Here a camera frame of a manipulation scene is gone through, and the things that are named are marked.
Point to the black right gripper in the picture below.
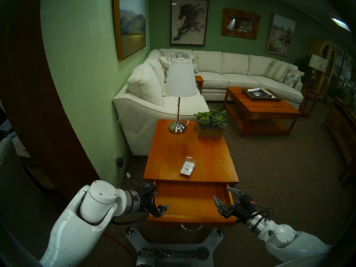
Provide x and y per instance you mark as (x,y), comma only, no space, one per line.
(240,212)

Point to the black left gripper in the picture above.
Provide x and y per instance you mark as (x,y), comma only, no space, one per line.
(147,199)

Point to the clear blister pack white card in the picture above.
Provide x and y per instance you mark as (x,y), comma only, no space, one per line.
(187,167)

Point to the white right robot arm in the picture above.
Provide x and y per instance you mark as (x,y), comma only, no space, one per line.
(283,235)

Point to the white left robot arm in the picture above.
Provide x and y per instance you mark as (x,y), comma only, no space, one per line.
(83,230)

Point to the black star knob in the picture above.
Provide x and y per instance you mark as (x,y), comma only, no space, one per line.
(219,231)
(129,230)

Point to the black power strip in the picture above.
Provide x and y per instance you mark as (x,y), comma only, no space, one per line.
(180,254)

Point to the black power adapter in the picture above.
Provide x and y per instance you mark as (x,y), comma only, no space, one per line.
(120,162)

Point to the orange wooden end table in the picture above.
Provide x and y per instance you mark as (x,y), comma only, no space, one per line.
(172,146)

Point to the succulent plants in box planter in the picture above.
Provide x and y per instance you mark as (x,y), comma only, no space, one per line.
(211,121)

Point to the cream sectional sofa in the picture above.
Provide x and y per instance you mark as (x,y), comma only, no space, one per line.
(141,119)

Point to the wooden coffee table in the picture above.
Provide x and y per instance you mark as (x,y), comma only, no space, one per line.
(261,106)

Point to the dark wooden serving tray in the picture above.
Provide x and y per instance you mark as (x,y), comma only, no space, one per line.
(265,100)

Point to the dark hardcover book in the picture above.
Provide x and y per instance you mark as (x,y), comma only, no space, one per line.
(261,94)

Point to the small wooden side table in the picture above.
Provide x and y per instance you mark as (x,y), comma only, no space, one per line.
(199,79)

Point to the white shade chrome table lamp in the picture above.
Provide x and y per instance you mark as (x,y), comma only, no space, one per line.
(180,77)

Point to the dark wooden end table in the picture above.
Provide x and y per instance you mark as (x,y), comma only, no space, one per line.
(309,96)

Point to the long wooden sideboard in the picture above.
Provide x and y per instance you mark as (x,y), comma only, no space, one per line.
(340,126)

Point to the striped beige throw pillow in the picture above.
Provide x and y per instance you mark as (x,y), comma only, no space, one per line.
(277,70)
(169,54)

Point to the grey patchwork throw pillow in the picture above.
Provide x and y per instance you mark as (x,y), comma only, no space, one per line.
(293,76)
(195,62)

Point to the plain cream throw pillow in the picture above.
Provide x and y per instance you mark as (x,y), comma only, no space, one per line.
(164,64)

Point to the dark brown wooden door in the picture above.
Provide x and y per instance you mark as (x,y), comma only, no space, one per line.
(41,116)

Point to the potted green plant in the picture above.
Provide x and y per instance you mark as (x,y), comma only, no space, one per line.
(350,98)

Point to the wrapped shade table lamp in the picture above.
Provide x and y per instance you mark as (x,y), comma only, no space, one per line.
(317,62)

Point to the framed tree landscape painting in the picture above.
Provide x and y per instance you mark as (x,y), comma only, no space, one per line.
(281,34)

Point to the rustic wood framed mirror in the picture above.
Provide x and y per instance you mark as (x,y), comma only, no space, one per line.
(225,23)

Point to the black framed horse artwork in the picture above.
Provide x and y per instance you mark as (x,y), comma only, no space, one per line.
(189,21)

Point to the arched light wood cabinet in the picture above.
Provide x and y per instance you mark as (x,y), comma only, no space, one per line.
(331,48)

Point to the framed mountain landscape painting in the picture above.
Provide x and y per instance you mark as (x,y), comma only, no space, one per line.
(132,24)

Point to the ceiling light panel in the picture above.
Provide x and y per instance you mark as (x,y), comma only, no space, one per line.
(340,24)

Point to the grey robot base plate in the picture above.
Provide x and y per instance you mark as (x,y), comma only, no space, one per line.
(214,241)

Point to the framed botanical wall print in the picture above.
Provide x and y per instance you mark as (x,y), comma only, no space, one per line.
(347,66)
(338,60)

